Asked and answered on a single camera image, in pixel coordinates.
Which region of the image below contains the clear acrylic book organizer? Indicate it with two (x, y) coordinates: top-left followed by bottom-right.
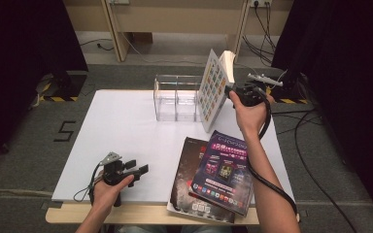
(153, 74), (208, 123)

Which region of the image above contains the black curtain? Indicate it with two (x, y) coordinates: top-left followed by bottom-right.
(271, 0), (373, 221)
(0, 0), (88, 173)

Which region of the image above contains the white board sheet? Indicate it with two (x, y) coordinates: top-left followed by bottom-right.
(51, 88), (297, 207)

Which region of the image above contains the person's right hand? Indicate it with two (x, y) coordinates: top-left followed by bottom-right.
(228, 90), (276, 138)

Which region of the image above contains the short black floor cable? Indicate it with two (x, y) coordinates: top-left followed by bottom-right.
(78, 38), (115, 51)

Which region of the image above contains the dark brown magazine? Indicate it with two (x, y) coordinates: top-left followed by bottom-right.
(166, 136), (236, 224)

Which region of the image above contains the purple magazine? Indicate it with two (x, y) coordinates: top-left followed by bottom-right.
(190, 129), (256, 217)

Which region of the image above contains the person's left hand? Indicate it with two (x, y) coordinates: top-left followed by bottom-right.
(91, 174), (136, 212)

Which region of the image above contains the thick black sleeved gripper cable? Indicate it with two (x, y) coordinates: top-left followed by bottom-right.
(246, 93), (300, 224)

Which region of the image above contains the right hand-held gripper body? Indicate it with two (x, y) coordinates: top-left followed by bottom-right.
(234, 73), (285, 108)

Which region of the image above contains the white book with picture grid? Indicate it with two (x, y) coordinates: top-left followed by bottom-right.
(196, 48), (237, 134)

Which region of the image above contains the beige wooden desk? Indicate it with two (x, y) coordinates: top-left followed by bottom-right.
(61, 0), (294, 64)

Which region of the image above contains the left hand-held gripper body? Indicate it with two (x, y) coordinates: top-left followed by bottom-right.
(100, 151), (135, 186)

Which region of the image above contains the white wall socket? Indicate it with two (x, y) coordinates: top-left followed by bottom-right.
(250, 0), (273, 8)

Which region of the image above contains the black stand base hazard tape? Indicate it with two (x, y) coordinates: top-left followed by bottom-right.
(37, 71), (88, 103)
(261, 72), (310, 105)

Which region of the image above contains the long curved black floor cable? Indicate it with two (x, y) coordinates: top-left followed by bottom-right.
(292, 110), (359, 233)

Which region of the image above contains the black socket cable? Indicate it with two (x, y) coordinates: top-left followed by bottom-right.
(242, 2), (275, 67)
(253, 0), (277, 52)

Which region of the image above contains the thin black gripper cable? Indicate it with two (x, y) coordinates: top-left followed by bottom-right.
(73, 163), (105, 203)

